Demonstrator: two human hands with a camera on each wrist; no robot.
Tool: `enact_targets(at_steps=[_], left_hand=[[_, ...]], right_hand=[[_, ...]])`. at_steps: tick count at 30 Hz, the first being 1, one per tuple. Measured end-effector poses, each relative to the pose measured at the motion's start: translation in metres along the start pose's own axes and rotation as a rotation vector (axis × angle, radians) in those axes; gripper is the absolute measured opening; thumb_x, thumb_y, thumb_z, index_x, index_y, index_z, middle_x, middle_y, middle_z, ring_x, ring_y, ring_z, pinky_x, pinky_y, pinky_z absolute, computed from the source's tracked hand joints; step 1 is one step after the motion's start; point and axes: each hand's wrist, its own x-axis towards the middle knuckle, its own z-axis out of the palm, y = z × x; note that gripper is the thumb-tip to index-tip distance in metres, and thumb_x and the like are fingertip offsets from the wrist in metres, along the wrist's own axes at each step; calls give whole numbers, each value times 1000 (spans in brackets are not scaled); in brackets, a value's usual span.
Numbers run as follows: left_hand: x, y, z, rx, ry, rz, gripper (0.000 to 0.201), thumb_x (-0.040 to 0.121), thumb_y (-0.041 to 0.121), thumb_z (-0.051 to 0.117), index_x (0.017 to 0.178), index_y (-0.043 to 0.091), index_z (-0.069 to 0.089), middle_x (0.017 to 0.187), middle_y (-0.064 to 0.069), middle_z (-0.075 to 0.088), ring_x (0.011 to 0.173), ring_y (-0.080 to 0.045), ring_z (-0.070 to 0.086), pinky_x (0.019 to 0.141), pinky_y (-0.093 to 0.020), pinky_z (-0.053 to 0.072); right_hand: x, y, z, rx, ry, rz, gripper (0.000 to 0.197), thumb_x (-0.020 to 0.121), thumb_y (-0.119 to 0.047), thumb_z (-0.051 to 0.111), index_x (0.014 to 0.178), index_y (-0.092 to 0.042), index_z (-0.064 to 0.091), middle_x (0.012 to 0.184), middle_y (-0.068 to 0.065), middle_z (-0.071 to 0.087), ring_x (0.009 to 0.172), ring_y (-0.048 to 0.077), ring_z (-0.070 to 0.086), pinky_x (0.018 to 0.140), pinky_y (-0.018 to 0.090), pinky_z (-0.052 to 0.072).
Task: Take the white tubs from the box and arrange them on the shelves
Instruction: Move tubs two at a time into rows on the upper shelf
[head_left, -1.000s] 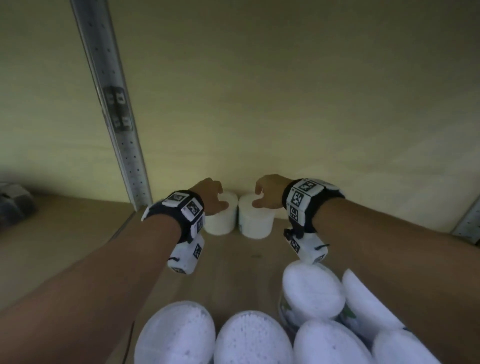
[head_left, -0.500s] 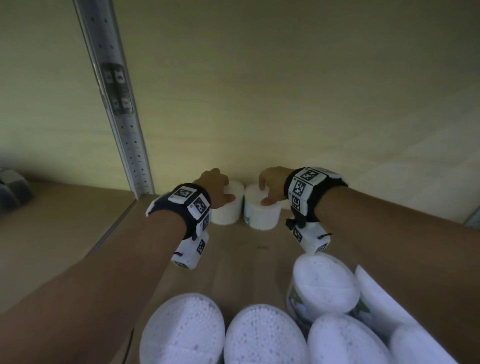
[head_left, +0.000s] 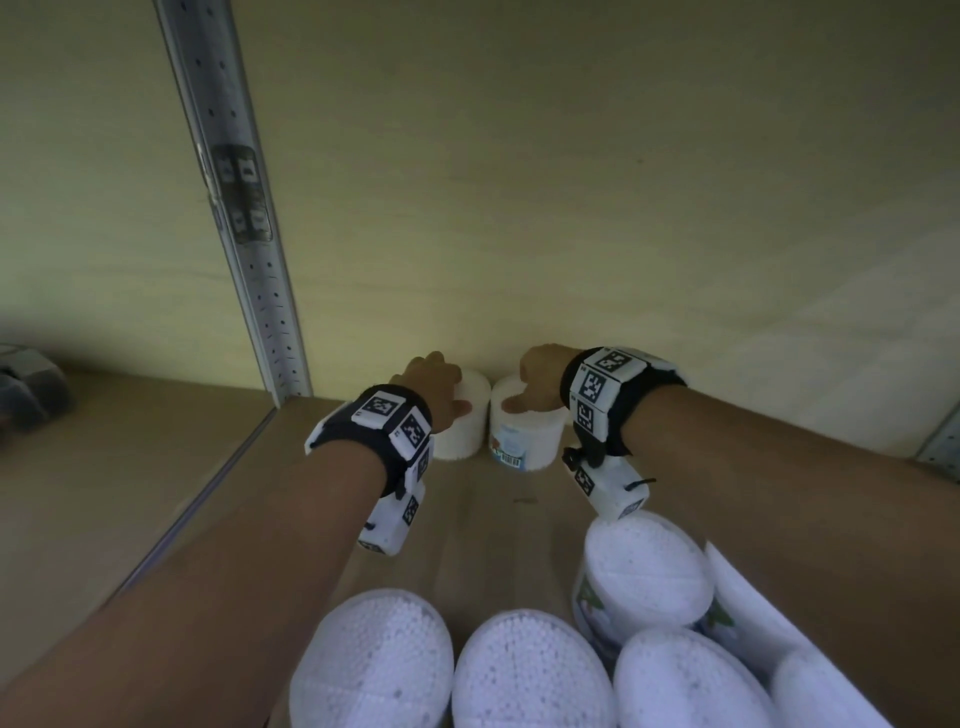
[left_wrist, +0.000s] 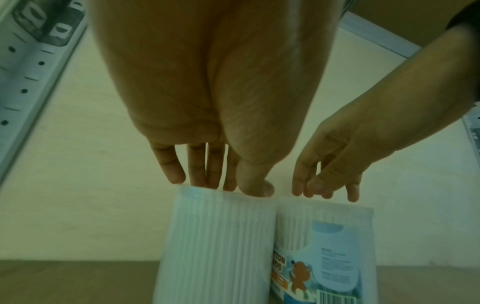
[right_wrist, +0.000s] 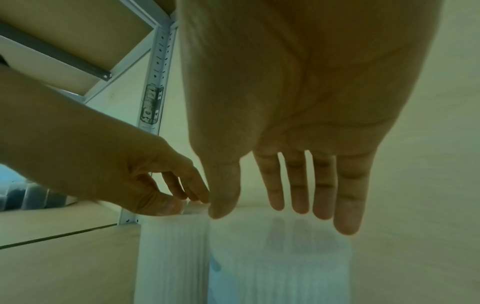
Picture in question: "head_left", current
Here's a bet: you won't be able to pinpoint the person's right hand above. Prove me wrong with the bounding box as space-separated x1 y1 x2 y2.
500 343 586 415

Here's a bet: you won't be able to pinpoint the person's left hand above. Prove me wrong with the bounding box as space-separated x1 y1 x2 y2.
389 352 474 436

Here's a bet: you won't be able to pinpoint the grey metal shelf wooden boards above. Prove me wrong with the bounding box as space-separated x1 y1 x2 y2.
0 0 960 728

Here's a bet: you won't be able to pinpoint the group of white cotton-swab tubs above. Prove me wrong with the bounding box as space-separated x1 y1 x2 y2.
288 588 898 728

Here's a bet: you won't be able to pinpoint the person's left forearm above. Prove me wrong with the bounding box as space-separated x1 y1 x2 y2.
0 438 388 728

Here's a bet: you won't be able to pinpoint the person's right forearm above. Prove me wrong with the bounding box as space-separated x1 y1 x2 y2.
626 383 960 728

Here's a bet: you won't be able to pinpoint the black right wristband with markers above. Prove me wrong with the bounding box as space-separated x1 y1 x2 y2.
558 346 688 459

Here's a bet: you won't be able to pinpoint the black wristband with markers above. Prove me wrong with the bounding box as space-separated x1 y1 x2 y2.
558 346 688 459
303 383 436 500

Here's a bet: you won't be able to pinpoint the black left wristband with markers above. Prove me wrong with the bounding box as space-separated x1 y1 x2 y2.
303 383 436 500

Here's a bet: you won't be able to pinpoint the black marker tag plate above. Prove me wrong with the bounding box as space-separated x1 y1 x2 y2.
211 144 273 245

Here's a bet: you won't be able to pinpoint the dark small pouch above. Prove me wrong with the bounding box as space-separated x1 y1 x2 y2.
0 343 76 436

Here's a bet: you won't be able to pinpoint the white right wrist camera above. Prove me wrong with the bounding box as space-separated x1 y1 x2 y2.
562 446 654 523

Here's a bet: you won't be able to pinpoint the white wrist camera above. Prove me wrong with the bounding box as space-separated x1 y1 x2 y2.
356 479 427 558
562 446 654 523

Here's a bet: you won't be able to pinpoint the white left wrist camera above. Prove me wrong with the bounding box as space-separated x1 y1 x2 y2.
356 479 427 558

